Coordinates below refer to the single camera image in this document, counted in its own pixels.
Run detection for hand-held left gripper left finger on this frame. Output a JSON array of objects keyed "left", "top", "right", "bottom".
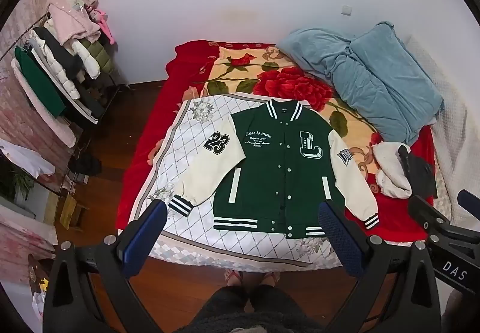
[{"left": 43, "top": 200, "right": 167, "bottom": 333}]

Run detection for black floor item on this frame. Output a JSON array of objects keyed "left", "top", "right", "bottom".
[{"left": 67, "top": 151, "right": 103, "bottom": 183}]

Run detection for white fleece garment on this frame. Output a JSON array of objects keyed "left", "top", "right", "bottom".
[{"left": 371, "top": 141, "right": 413, "bottom": 199}]

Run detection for blue blanket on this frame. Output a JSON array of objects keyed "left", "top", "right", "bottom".
[{"left": 275, "top": 21, "right": 445, "bottom": 146}]

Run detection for red floral blanket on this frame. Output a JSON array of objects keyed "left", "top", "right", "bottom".
[{"left": 115, "top": 39, "right": 436, "bottom": 244}]

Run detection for yellow wooden stool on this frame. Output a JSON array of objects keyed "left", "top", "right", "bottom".
[{"left": 59, "top": 193, "right": 90, "bottom": 232}]

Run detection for white textured bedspread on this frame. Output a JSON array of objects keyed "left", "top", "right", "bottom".
[{"left": 407, "top": 35, "right": 480, "bottom": 229}]

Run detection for dark grey garment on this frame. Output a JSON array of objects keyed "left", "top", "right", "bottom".
[{"left": 397, "top": 144, "right": 439, "bottom": 198}]

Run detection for person's legs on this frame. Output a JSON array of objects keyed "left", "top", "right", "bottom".
[{"left": 193, "top": 268, "right": 325, "bottom": 333}]

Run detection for black clothes rack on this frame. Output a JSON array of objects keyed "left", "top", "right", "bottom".
[{"left": 0, "top": 8, "right": 132, "bottom": 127}]

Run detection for green varsity jacket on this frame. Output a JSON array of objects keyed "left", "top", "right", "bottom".
[{"left": 167, "top": 99, "right": 380, "bottom": 240}]

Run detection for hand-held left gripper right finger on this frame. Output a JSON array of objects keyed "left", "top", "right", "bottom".
[{"left": 318, "top": 200, "right": 441, "bottom": 333}]

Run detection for white diamond quilted sheet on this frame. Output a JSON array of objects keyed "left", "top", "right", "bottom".
[{"left": 129, "top": 93, "right": 344, "bottom": 275}]

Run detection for white cloth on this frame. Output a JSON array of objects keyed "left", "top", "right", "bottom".
[{"left": 0, "top": 138, "right": 57, "bottom": 178}]

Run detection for green plant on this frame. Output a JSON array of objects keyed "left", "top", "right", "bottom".
[{"left": 0, "top": 168, "right": 36, "bottom": 206}]

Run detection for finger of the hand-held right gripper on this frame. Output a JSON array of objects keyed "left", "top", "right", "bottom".
[
  {"left": 408, "top": 196, "right": 480, "bottom": 255},
  {"left": 457, "top": 188, "right": 480, "bottom": 210}
]

